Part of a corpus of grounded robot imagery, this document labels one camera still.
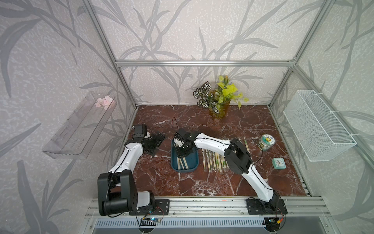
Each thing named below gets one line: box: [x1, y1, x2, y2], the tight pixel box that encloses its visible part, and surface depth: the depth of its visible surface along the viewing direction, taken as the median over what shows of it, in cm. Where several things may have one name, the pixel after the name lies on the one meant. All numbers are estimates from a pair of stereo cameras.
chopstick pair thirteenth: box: [205, 149, 212, 172], surface depth 91 cm
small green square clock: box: [272, 157, 287, 170], surface depth 88 cm
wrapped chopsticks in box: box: [176, 155, 189, 170], surface depth 91 cm
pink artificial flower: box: [94, 96, 117, 111], surface depth 78 cm
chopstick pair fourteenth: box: [201, 148, 208, 173], surface depth 92 cm
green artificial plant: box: [192, 75, 250, 118], surface depth 98 cm
